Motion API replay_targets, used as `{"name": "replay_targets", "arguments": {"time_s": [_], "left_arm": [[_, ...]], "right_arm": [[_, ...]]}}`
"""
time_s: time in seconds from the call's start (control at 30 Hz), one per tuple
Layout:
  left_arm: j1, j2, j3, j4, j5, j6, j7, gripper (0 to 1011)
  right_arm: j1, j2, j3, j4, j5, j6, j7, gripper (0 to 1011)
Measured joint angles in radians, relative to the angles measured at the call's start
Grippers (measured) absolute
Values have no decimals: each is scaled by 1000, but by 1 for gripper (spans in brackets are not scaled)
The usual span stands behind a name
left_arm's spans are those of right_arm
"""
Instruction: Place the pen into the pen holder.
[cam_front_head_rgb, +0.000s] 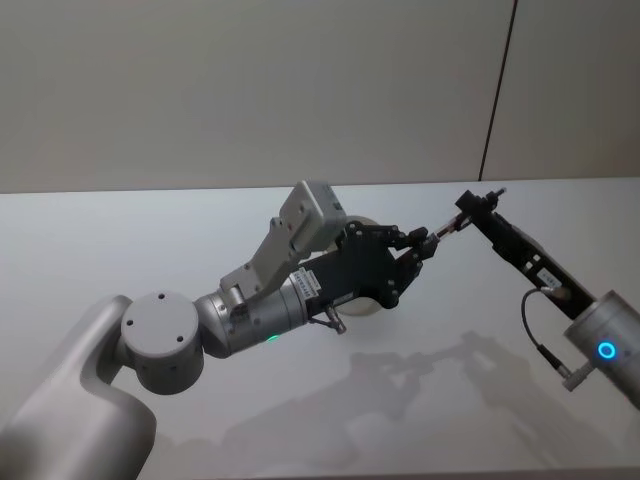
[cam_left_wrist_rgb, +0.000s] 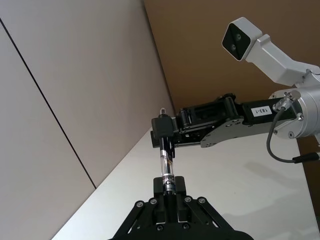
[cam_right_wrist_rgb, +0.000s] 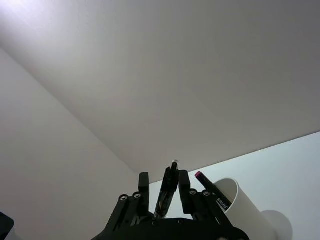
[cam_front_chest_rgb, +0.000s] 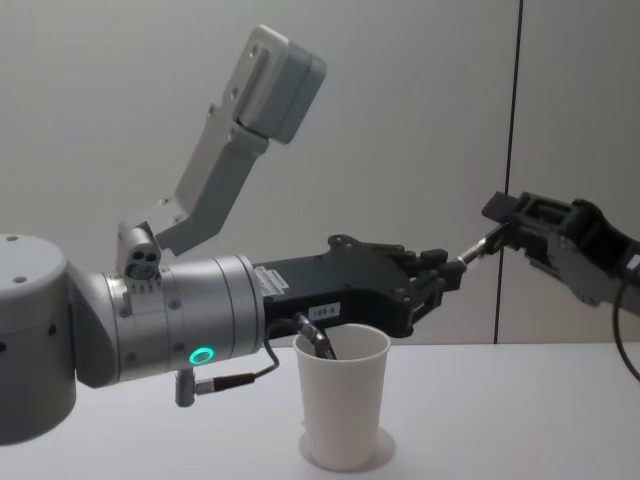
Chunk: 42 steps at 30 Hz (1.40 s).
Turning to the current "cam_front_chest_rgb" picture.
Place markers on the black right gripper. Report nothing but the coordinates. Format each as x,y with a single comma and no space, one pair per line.
595,260

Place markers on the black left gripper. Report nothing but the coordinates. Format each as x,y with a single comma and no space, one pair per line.
330,285

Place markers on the thin black silver pen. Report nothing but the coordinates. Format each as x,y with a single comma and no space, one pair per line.
480,247

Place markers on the grey silver left robot arm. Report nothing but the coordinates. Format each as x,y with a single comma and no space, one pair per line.
150,310

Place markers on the white table cloth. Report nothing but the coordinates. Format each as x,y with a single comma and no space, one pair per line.
500,415

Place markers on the white paper cup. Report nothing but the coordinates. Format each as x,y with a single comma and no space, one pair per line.
340,400

